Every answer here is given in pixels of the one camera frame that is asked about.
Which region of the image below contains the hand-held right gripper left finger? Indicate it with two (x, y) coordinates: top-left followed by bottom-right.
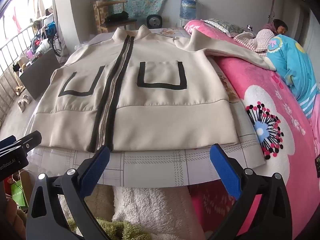
(26, 145), (115, 240)

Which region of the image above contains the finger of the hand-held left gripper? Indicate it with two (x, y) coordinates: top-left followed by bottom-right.
(0, 135), (16, 147)
(14, 131), (42, 153)

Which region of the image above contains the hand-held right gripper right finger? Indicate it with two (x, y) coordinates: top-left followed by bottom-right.
(209, 144), (293, 240)

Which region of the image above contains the cream zip jacket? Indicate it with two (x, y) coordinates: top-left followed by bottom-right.
(29, 25), (277, 153)

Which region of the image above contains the green paper bag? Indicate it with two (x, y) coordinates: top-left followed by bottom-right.
(10, 180), (29, 208)

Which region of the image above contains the metal railing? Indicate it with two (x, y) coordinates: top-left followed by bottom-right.
(0, 26), (35, 120)

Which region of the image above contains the green fluffy garment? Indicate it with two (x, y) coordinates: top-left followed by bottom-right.
(67, 217), (152, 240)

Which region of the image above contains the black flat board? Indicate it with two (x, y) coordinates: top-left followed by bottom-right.
(19, 47), (62, 100)

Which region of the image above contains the white fluffy robe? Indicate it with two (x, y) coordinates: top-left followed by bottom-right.
(57, 185), (198, 240)

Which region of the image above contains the pink floral blanket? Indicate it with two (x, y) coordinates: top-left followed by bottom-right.
(184, 19), (320, 240)

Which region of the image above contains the pile of bags and containers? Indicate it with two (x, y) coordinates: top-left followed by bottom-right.
(12, 21), (57, 67)

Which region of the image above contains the wheelchair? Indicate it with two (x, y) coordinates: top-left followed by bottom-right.
(46, 21), (63, 57)

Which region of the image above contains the light blue garment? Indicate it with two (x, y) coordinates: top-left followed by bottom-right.
(265, 34), (320, 118)

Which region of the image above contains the pink checked cloth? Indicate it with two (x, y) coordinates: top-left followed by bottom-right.
(234, 29), (275, 53)

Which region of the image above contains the hanging laundry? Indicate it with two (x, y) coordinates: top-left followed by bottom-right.
(4, 0), (50, 33)

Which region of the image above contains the wooden chair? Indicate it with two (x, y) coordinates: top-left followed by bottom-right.
(92, 0), (138, 34)

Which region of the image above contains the lace-trimmed grey pillow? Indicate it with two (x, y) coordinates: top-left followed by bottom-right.
(202, 18), (247, 37)

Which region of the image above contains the black clothing bundle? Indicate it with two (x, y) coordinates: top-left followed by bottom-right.
(105, 11), (130, 23)

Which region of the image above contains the black round speaker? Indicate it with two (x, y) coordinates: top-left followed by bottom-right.
(147, 14), (163, 29)

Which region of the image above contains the blue water bottle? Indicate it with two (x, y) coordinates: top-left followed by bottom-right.
(180, 0), (198, 20)

